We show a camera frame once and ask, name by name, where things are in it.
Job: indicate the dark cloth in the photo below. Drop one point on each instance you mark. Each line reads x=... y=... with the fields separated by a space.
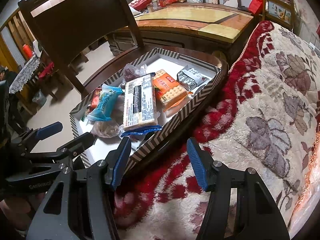
x=8 y=100

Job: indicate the red bottle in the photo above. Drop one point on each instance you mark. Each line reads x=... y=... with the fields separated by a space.
x=28 y=51

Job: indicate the red gift box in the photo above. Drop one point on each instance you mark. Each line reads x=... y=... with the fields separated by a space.
x=140 y=3

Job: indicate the pale cracker pack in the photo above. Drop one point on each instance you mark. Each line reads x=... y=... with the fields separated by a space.
x=140 y=100

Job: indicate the wooden table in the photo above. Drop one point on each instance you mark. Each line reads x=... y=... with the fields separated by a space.
x=187 y=22

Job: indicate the dark wooden chair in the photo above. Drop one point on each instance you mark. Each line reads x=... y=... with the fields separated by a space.
x=75 y=17

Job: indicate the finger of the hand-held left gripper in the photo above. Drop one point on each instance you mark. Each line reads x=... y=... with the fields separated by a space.
x=80 y=140
x=50 y=128

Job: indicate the chevron striped box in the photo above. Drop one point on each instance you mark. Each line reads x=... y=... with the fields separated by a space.
x=175 y=120

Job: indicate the red snack packet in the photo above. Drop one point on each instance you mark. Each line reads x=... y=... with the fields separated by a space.
x=95 y=102

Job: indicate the grey black snack packet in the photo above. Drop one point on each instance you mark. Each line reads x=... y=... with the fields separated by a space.
x=192 y=77

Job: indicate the glass jar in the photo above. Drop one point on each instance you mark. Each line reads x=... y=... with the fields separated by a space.
x=155 y=4

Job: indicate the red gift bag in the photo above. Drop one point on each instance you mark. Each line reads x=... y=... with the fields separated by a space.
x=255 y=5

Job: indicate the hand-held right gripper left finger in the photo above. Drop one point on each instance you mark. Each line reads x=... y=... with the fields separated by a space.
x=121 y=163

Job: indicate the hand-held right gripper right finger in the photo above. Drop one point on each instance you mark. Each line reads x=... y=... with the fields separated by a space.
x=197 y=166

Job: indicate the pink fringed cloth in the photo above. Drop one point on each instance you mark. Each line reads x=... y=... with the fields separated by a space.
x=308 y=180

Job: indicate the orange cracker pack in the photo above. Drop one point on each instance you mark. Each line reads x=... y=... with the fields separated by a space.
x=170 y=92

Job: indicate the floral fleece blanket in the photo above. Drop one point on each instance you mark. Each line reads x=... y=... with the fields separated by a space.
x=262 y=105

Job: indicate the person's left forearm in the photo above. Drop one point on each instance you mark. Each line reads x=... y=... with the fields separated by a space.
x=12 y=212

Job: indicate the clear zip bag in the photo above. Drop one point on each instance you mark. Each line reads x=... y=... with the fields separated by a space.
x=131 y=72

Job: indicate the blue white snack packet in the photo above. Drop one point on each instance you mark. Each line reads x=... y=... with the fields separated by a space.
x=105 y=102

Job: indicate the white lace cloth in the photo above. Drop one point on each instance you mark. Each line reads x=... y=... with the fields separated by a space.
x=23 y=73

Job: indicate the clear bag of nuts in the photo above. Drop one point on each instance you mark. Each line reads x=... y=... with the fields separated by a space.
x=107 y=129

